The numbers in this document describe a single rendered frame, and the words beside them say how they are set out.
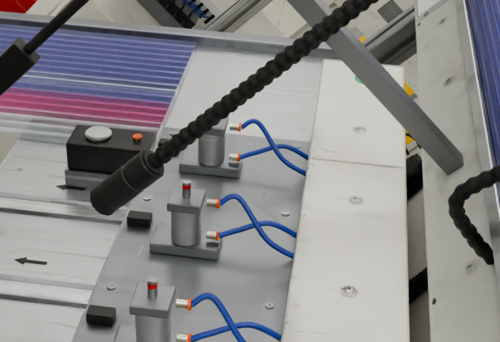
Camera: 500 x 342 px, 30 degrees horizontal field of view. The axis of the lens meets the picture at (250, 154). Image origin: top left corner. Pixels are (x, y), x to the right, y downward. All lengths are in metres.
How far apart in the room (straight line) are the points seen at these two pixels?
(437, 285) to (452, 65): 0.29
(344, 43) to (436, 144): 0.10
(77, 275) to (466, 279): 0.32
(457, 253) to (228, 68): 0.51
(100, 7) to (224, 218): 1.33
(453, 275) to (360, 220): 0.11
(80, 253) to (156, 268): 0.13
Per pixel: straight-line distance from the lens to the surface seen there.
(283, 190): 0.76
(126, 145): 0.84
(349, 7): 0.45
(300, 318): 0.61
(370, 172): 0.75
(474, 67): 0.74
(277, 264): 0.68
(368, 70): 0.67
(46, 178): 0.89
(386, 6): 1.92
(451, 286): 0.61
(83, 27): 1.16
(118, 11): 2.06
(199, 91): 1.03
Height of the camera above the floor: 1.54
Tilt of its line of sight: 26 degrees down
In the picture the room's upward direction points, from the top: 54 degrees clockwise
